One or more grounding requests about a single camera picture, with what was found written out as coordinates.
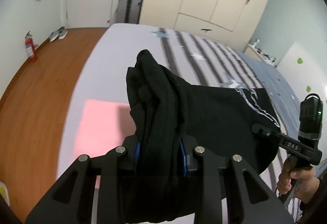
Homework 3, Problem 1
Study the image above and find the grey suitcase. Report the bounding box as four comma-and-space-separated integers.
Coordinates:
115, 0, 145, 24

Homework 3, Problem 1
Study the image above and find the black t-shirt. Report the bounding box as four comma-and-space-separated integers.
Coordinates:
123, 49, 281, 224

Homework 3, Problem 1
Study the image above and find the bed with striped sheet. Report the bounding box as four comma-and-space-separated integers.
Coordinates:
55, 23, 307, 224

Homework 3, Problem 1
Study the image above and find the white nightstand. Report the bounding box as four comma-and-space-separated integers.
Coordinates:
246, 44, 278, 68

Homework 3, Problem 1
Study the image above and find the pink folded garment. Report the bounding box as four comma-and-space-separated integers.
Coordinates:
76, 98, 136, 189

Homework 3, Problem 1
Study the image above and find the person's right hand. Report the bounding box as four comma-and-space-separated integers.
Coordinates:
277, 156, 320, 197

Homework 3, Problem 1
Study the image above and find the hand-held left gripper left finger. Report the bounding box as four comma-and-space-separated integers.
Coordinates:
26, 134, 142, 224

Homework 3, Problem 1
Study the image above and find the red fire extinguisher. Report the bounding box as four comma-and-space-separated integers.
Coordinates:
24, 30, 38, 62

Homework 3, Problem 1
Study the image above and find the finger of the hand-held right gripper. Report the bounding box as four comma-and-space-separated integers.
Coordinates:
251, 123, 284, 142

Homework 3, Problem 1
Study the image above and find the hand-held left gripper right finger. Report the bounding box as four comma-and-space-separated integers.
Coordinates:
179, 136, 294, 224

